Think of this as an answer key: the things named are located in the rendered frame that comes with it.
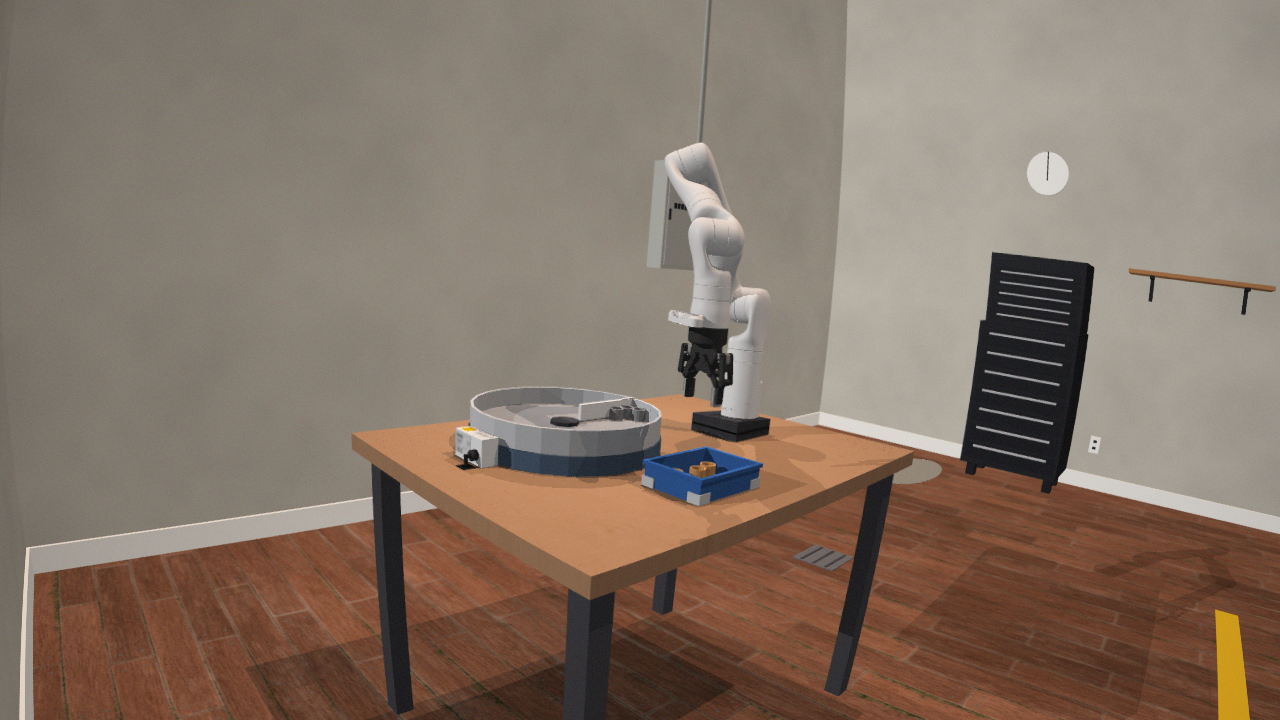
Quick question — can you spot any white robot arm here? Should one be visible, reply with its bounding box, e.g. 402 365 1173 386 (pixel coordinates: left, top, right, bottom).
664 143 771 419

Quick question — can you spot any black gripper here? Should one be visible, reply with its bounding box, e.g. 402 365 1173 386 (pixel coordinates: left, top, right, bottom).
678 327 733 407

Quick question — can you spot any blue crate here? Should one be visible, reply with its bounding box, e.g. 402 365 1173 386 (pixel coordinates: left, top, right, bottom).
641 447 762 506

